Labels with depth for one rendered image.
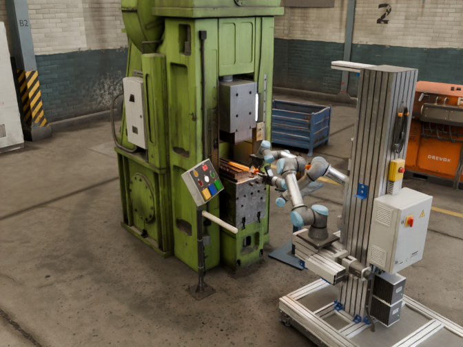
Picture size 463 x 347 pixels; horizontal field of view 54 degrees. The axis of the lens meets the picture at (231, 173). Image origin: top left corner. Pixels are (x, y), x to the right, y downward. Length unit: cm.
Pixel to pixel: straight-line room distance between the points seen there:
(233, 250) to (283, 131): 386
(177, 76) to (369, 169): 187
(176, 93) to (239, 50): 67
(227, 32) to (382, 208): 191
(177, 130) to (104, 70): 615
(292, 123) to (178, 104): 390
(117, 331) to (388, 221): 221
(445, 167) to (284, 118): 261
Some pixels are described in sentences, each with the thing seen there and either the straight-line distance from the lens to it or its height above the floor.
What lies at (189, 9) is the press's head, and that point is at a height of 236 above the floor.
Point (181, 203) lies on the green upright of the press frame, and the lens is 440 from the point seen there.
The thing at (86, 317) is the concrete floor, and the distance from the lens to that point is 408.
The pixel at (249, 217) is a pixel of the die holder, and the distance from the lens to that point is 426.
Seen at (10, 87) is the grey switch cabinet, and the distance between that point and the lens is 849.
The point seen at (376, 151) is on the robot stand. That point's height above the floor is 152.
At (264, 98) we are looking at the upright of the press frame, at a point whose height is 157.
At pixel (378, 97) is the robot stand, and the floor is 187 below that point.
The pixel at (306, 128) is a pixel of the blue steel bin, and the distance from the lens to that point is 763.
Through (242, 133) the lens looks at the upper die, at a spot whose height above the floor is 134.
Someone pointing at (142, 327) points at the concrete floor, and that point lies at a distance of 387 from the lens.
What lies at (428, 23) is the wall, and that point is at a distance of 1101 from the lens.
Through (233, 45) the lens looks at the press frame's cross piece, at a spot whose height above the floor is 207.
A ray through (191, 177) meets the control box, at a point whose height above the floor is 115.
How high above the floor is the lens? 243
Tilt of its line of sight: 21 degrees down
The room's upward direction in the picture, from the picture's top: straight up
